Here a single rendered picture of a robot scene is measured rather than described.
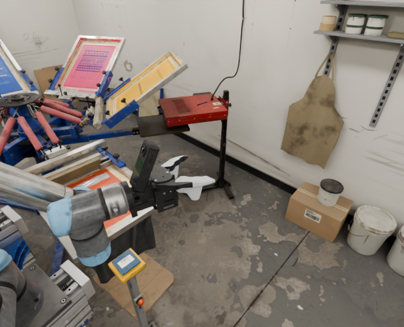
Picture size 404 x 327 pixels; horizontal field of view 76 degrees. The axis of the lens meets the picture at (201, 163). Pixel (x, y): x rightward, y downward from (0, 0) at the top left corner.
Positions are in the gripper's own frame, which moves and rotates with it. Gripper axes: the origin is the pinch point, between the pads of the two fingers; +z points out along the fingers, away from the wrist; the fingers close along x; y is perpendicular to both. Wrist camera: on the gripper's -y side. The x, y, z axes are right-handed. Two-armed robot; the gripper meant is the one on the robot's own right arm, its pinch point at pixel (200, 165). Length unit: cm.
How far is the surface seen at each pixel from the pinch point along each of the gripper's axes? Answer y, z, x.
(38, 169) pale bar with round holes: 47, -55, -136
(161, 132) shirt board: 51, 42, -161
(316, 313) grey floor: 167, 97, -17
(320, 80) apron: 18, 175, -106
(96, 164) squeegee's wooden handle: 48, -20, -123
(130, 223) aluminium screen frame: 61, -13, -64
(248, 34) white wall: -21, 154, -182
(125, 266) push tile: 66, -23, -42
